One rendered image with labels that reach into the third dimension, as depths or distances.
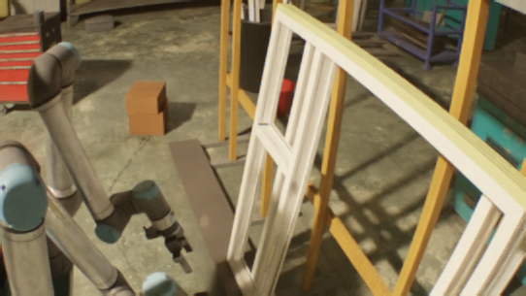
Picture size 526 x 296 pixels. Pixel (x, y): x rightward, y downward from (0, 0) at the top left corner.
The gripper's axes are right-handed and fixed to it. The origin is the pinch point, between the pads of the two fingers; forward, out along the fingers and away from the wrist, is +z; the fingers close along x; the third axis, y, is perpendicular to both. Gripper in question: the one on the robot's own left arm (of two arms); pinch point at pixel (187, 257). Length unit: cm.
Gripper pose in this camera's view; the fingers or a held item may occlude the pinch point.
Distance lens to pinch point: 178.4
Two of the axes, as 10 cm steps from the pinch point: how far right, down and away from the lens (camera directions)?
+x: -0.8, -4.1, 9.1
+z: 3.7, 8.3, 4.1
